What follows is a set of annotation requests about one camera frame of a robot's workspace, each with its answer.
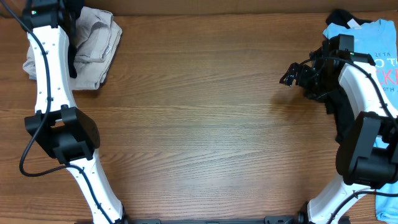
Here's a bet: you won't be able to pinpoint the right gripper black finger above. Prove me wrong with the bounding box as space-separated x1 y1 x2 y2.
287 62 303 75
279 70 295 86

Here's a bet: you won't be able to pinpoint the black t-shirt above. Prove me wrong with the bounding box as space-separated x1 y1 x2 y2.
64 0 85 78

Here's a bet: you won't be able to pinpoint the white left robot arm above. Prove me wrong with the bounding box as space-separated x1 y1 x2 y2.
21 0 128 223

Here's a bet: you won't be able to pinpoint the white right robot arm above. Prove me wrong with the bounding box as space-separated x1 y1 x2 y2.
280 51 397 223

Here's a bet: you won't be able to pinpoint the black garment in pile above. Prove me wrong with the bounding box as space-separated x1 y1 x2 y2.
325 9 373 144

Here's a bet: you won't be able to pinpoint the light blue printed t-shirt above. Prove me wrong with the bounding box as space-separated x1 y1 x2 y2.
323 19 397 223

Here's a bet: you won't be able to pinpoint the beige folded trousers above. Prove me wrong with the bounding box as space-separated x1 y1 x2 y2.
22 6 123 91

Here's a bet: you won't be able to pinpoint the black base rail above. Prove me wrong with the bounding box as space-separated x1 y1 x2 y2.
74 214 351 224

